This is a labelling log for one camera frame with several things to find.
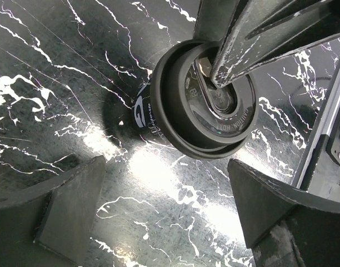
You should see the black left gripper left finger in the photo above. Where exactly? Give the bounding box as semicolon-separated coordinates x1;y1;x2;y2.
0;156;106;266

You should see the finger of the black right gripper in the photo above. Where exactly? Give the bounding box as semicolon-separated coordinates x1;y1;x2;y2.
193;0;242;42
211;0;340;88

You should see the single black paper cup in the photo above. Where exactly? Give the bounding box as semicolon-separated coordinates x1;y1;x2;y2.
103;83;176;151

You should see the black plastic cup lid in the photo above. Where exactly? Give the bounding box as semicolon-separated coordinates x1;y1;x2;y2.
149;39;259;160

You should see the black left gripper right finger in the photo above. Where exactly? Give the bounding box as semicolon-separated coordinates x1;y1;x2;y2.
227;159;340;266

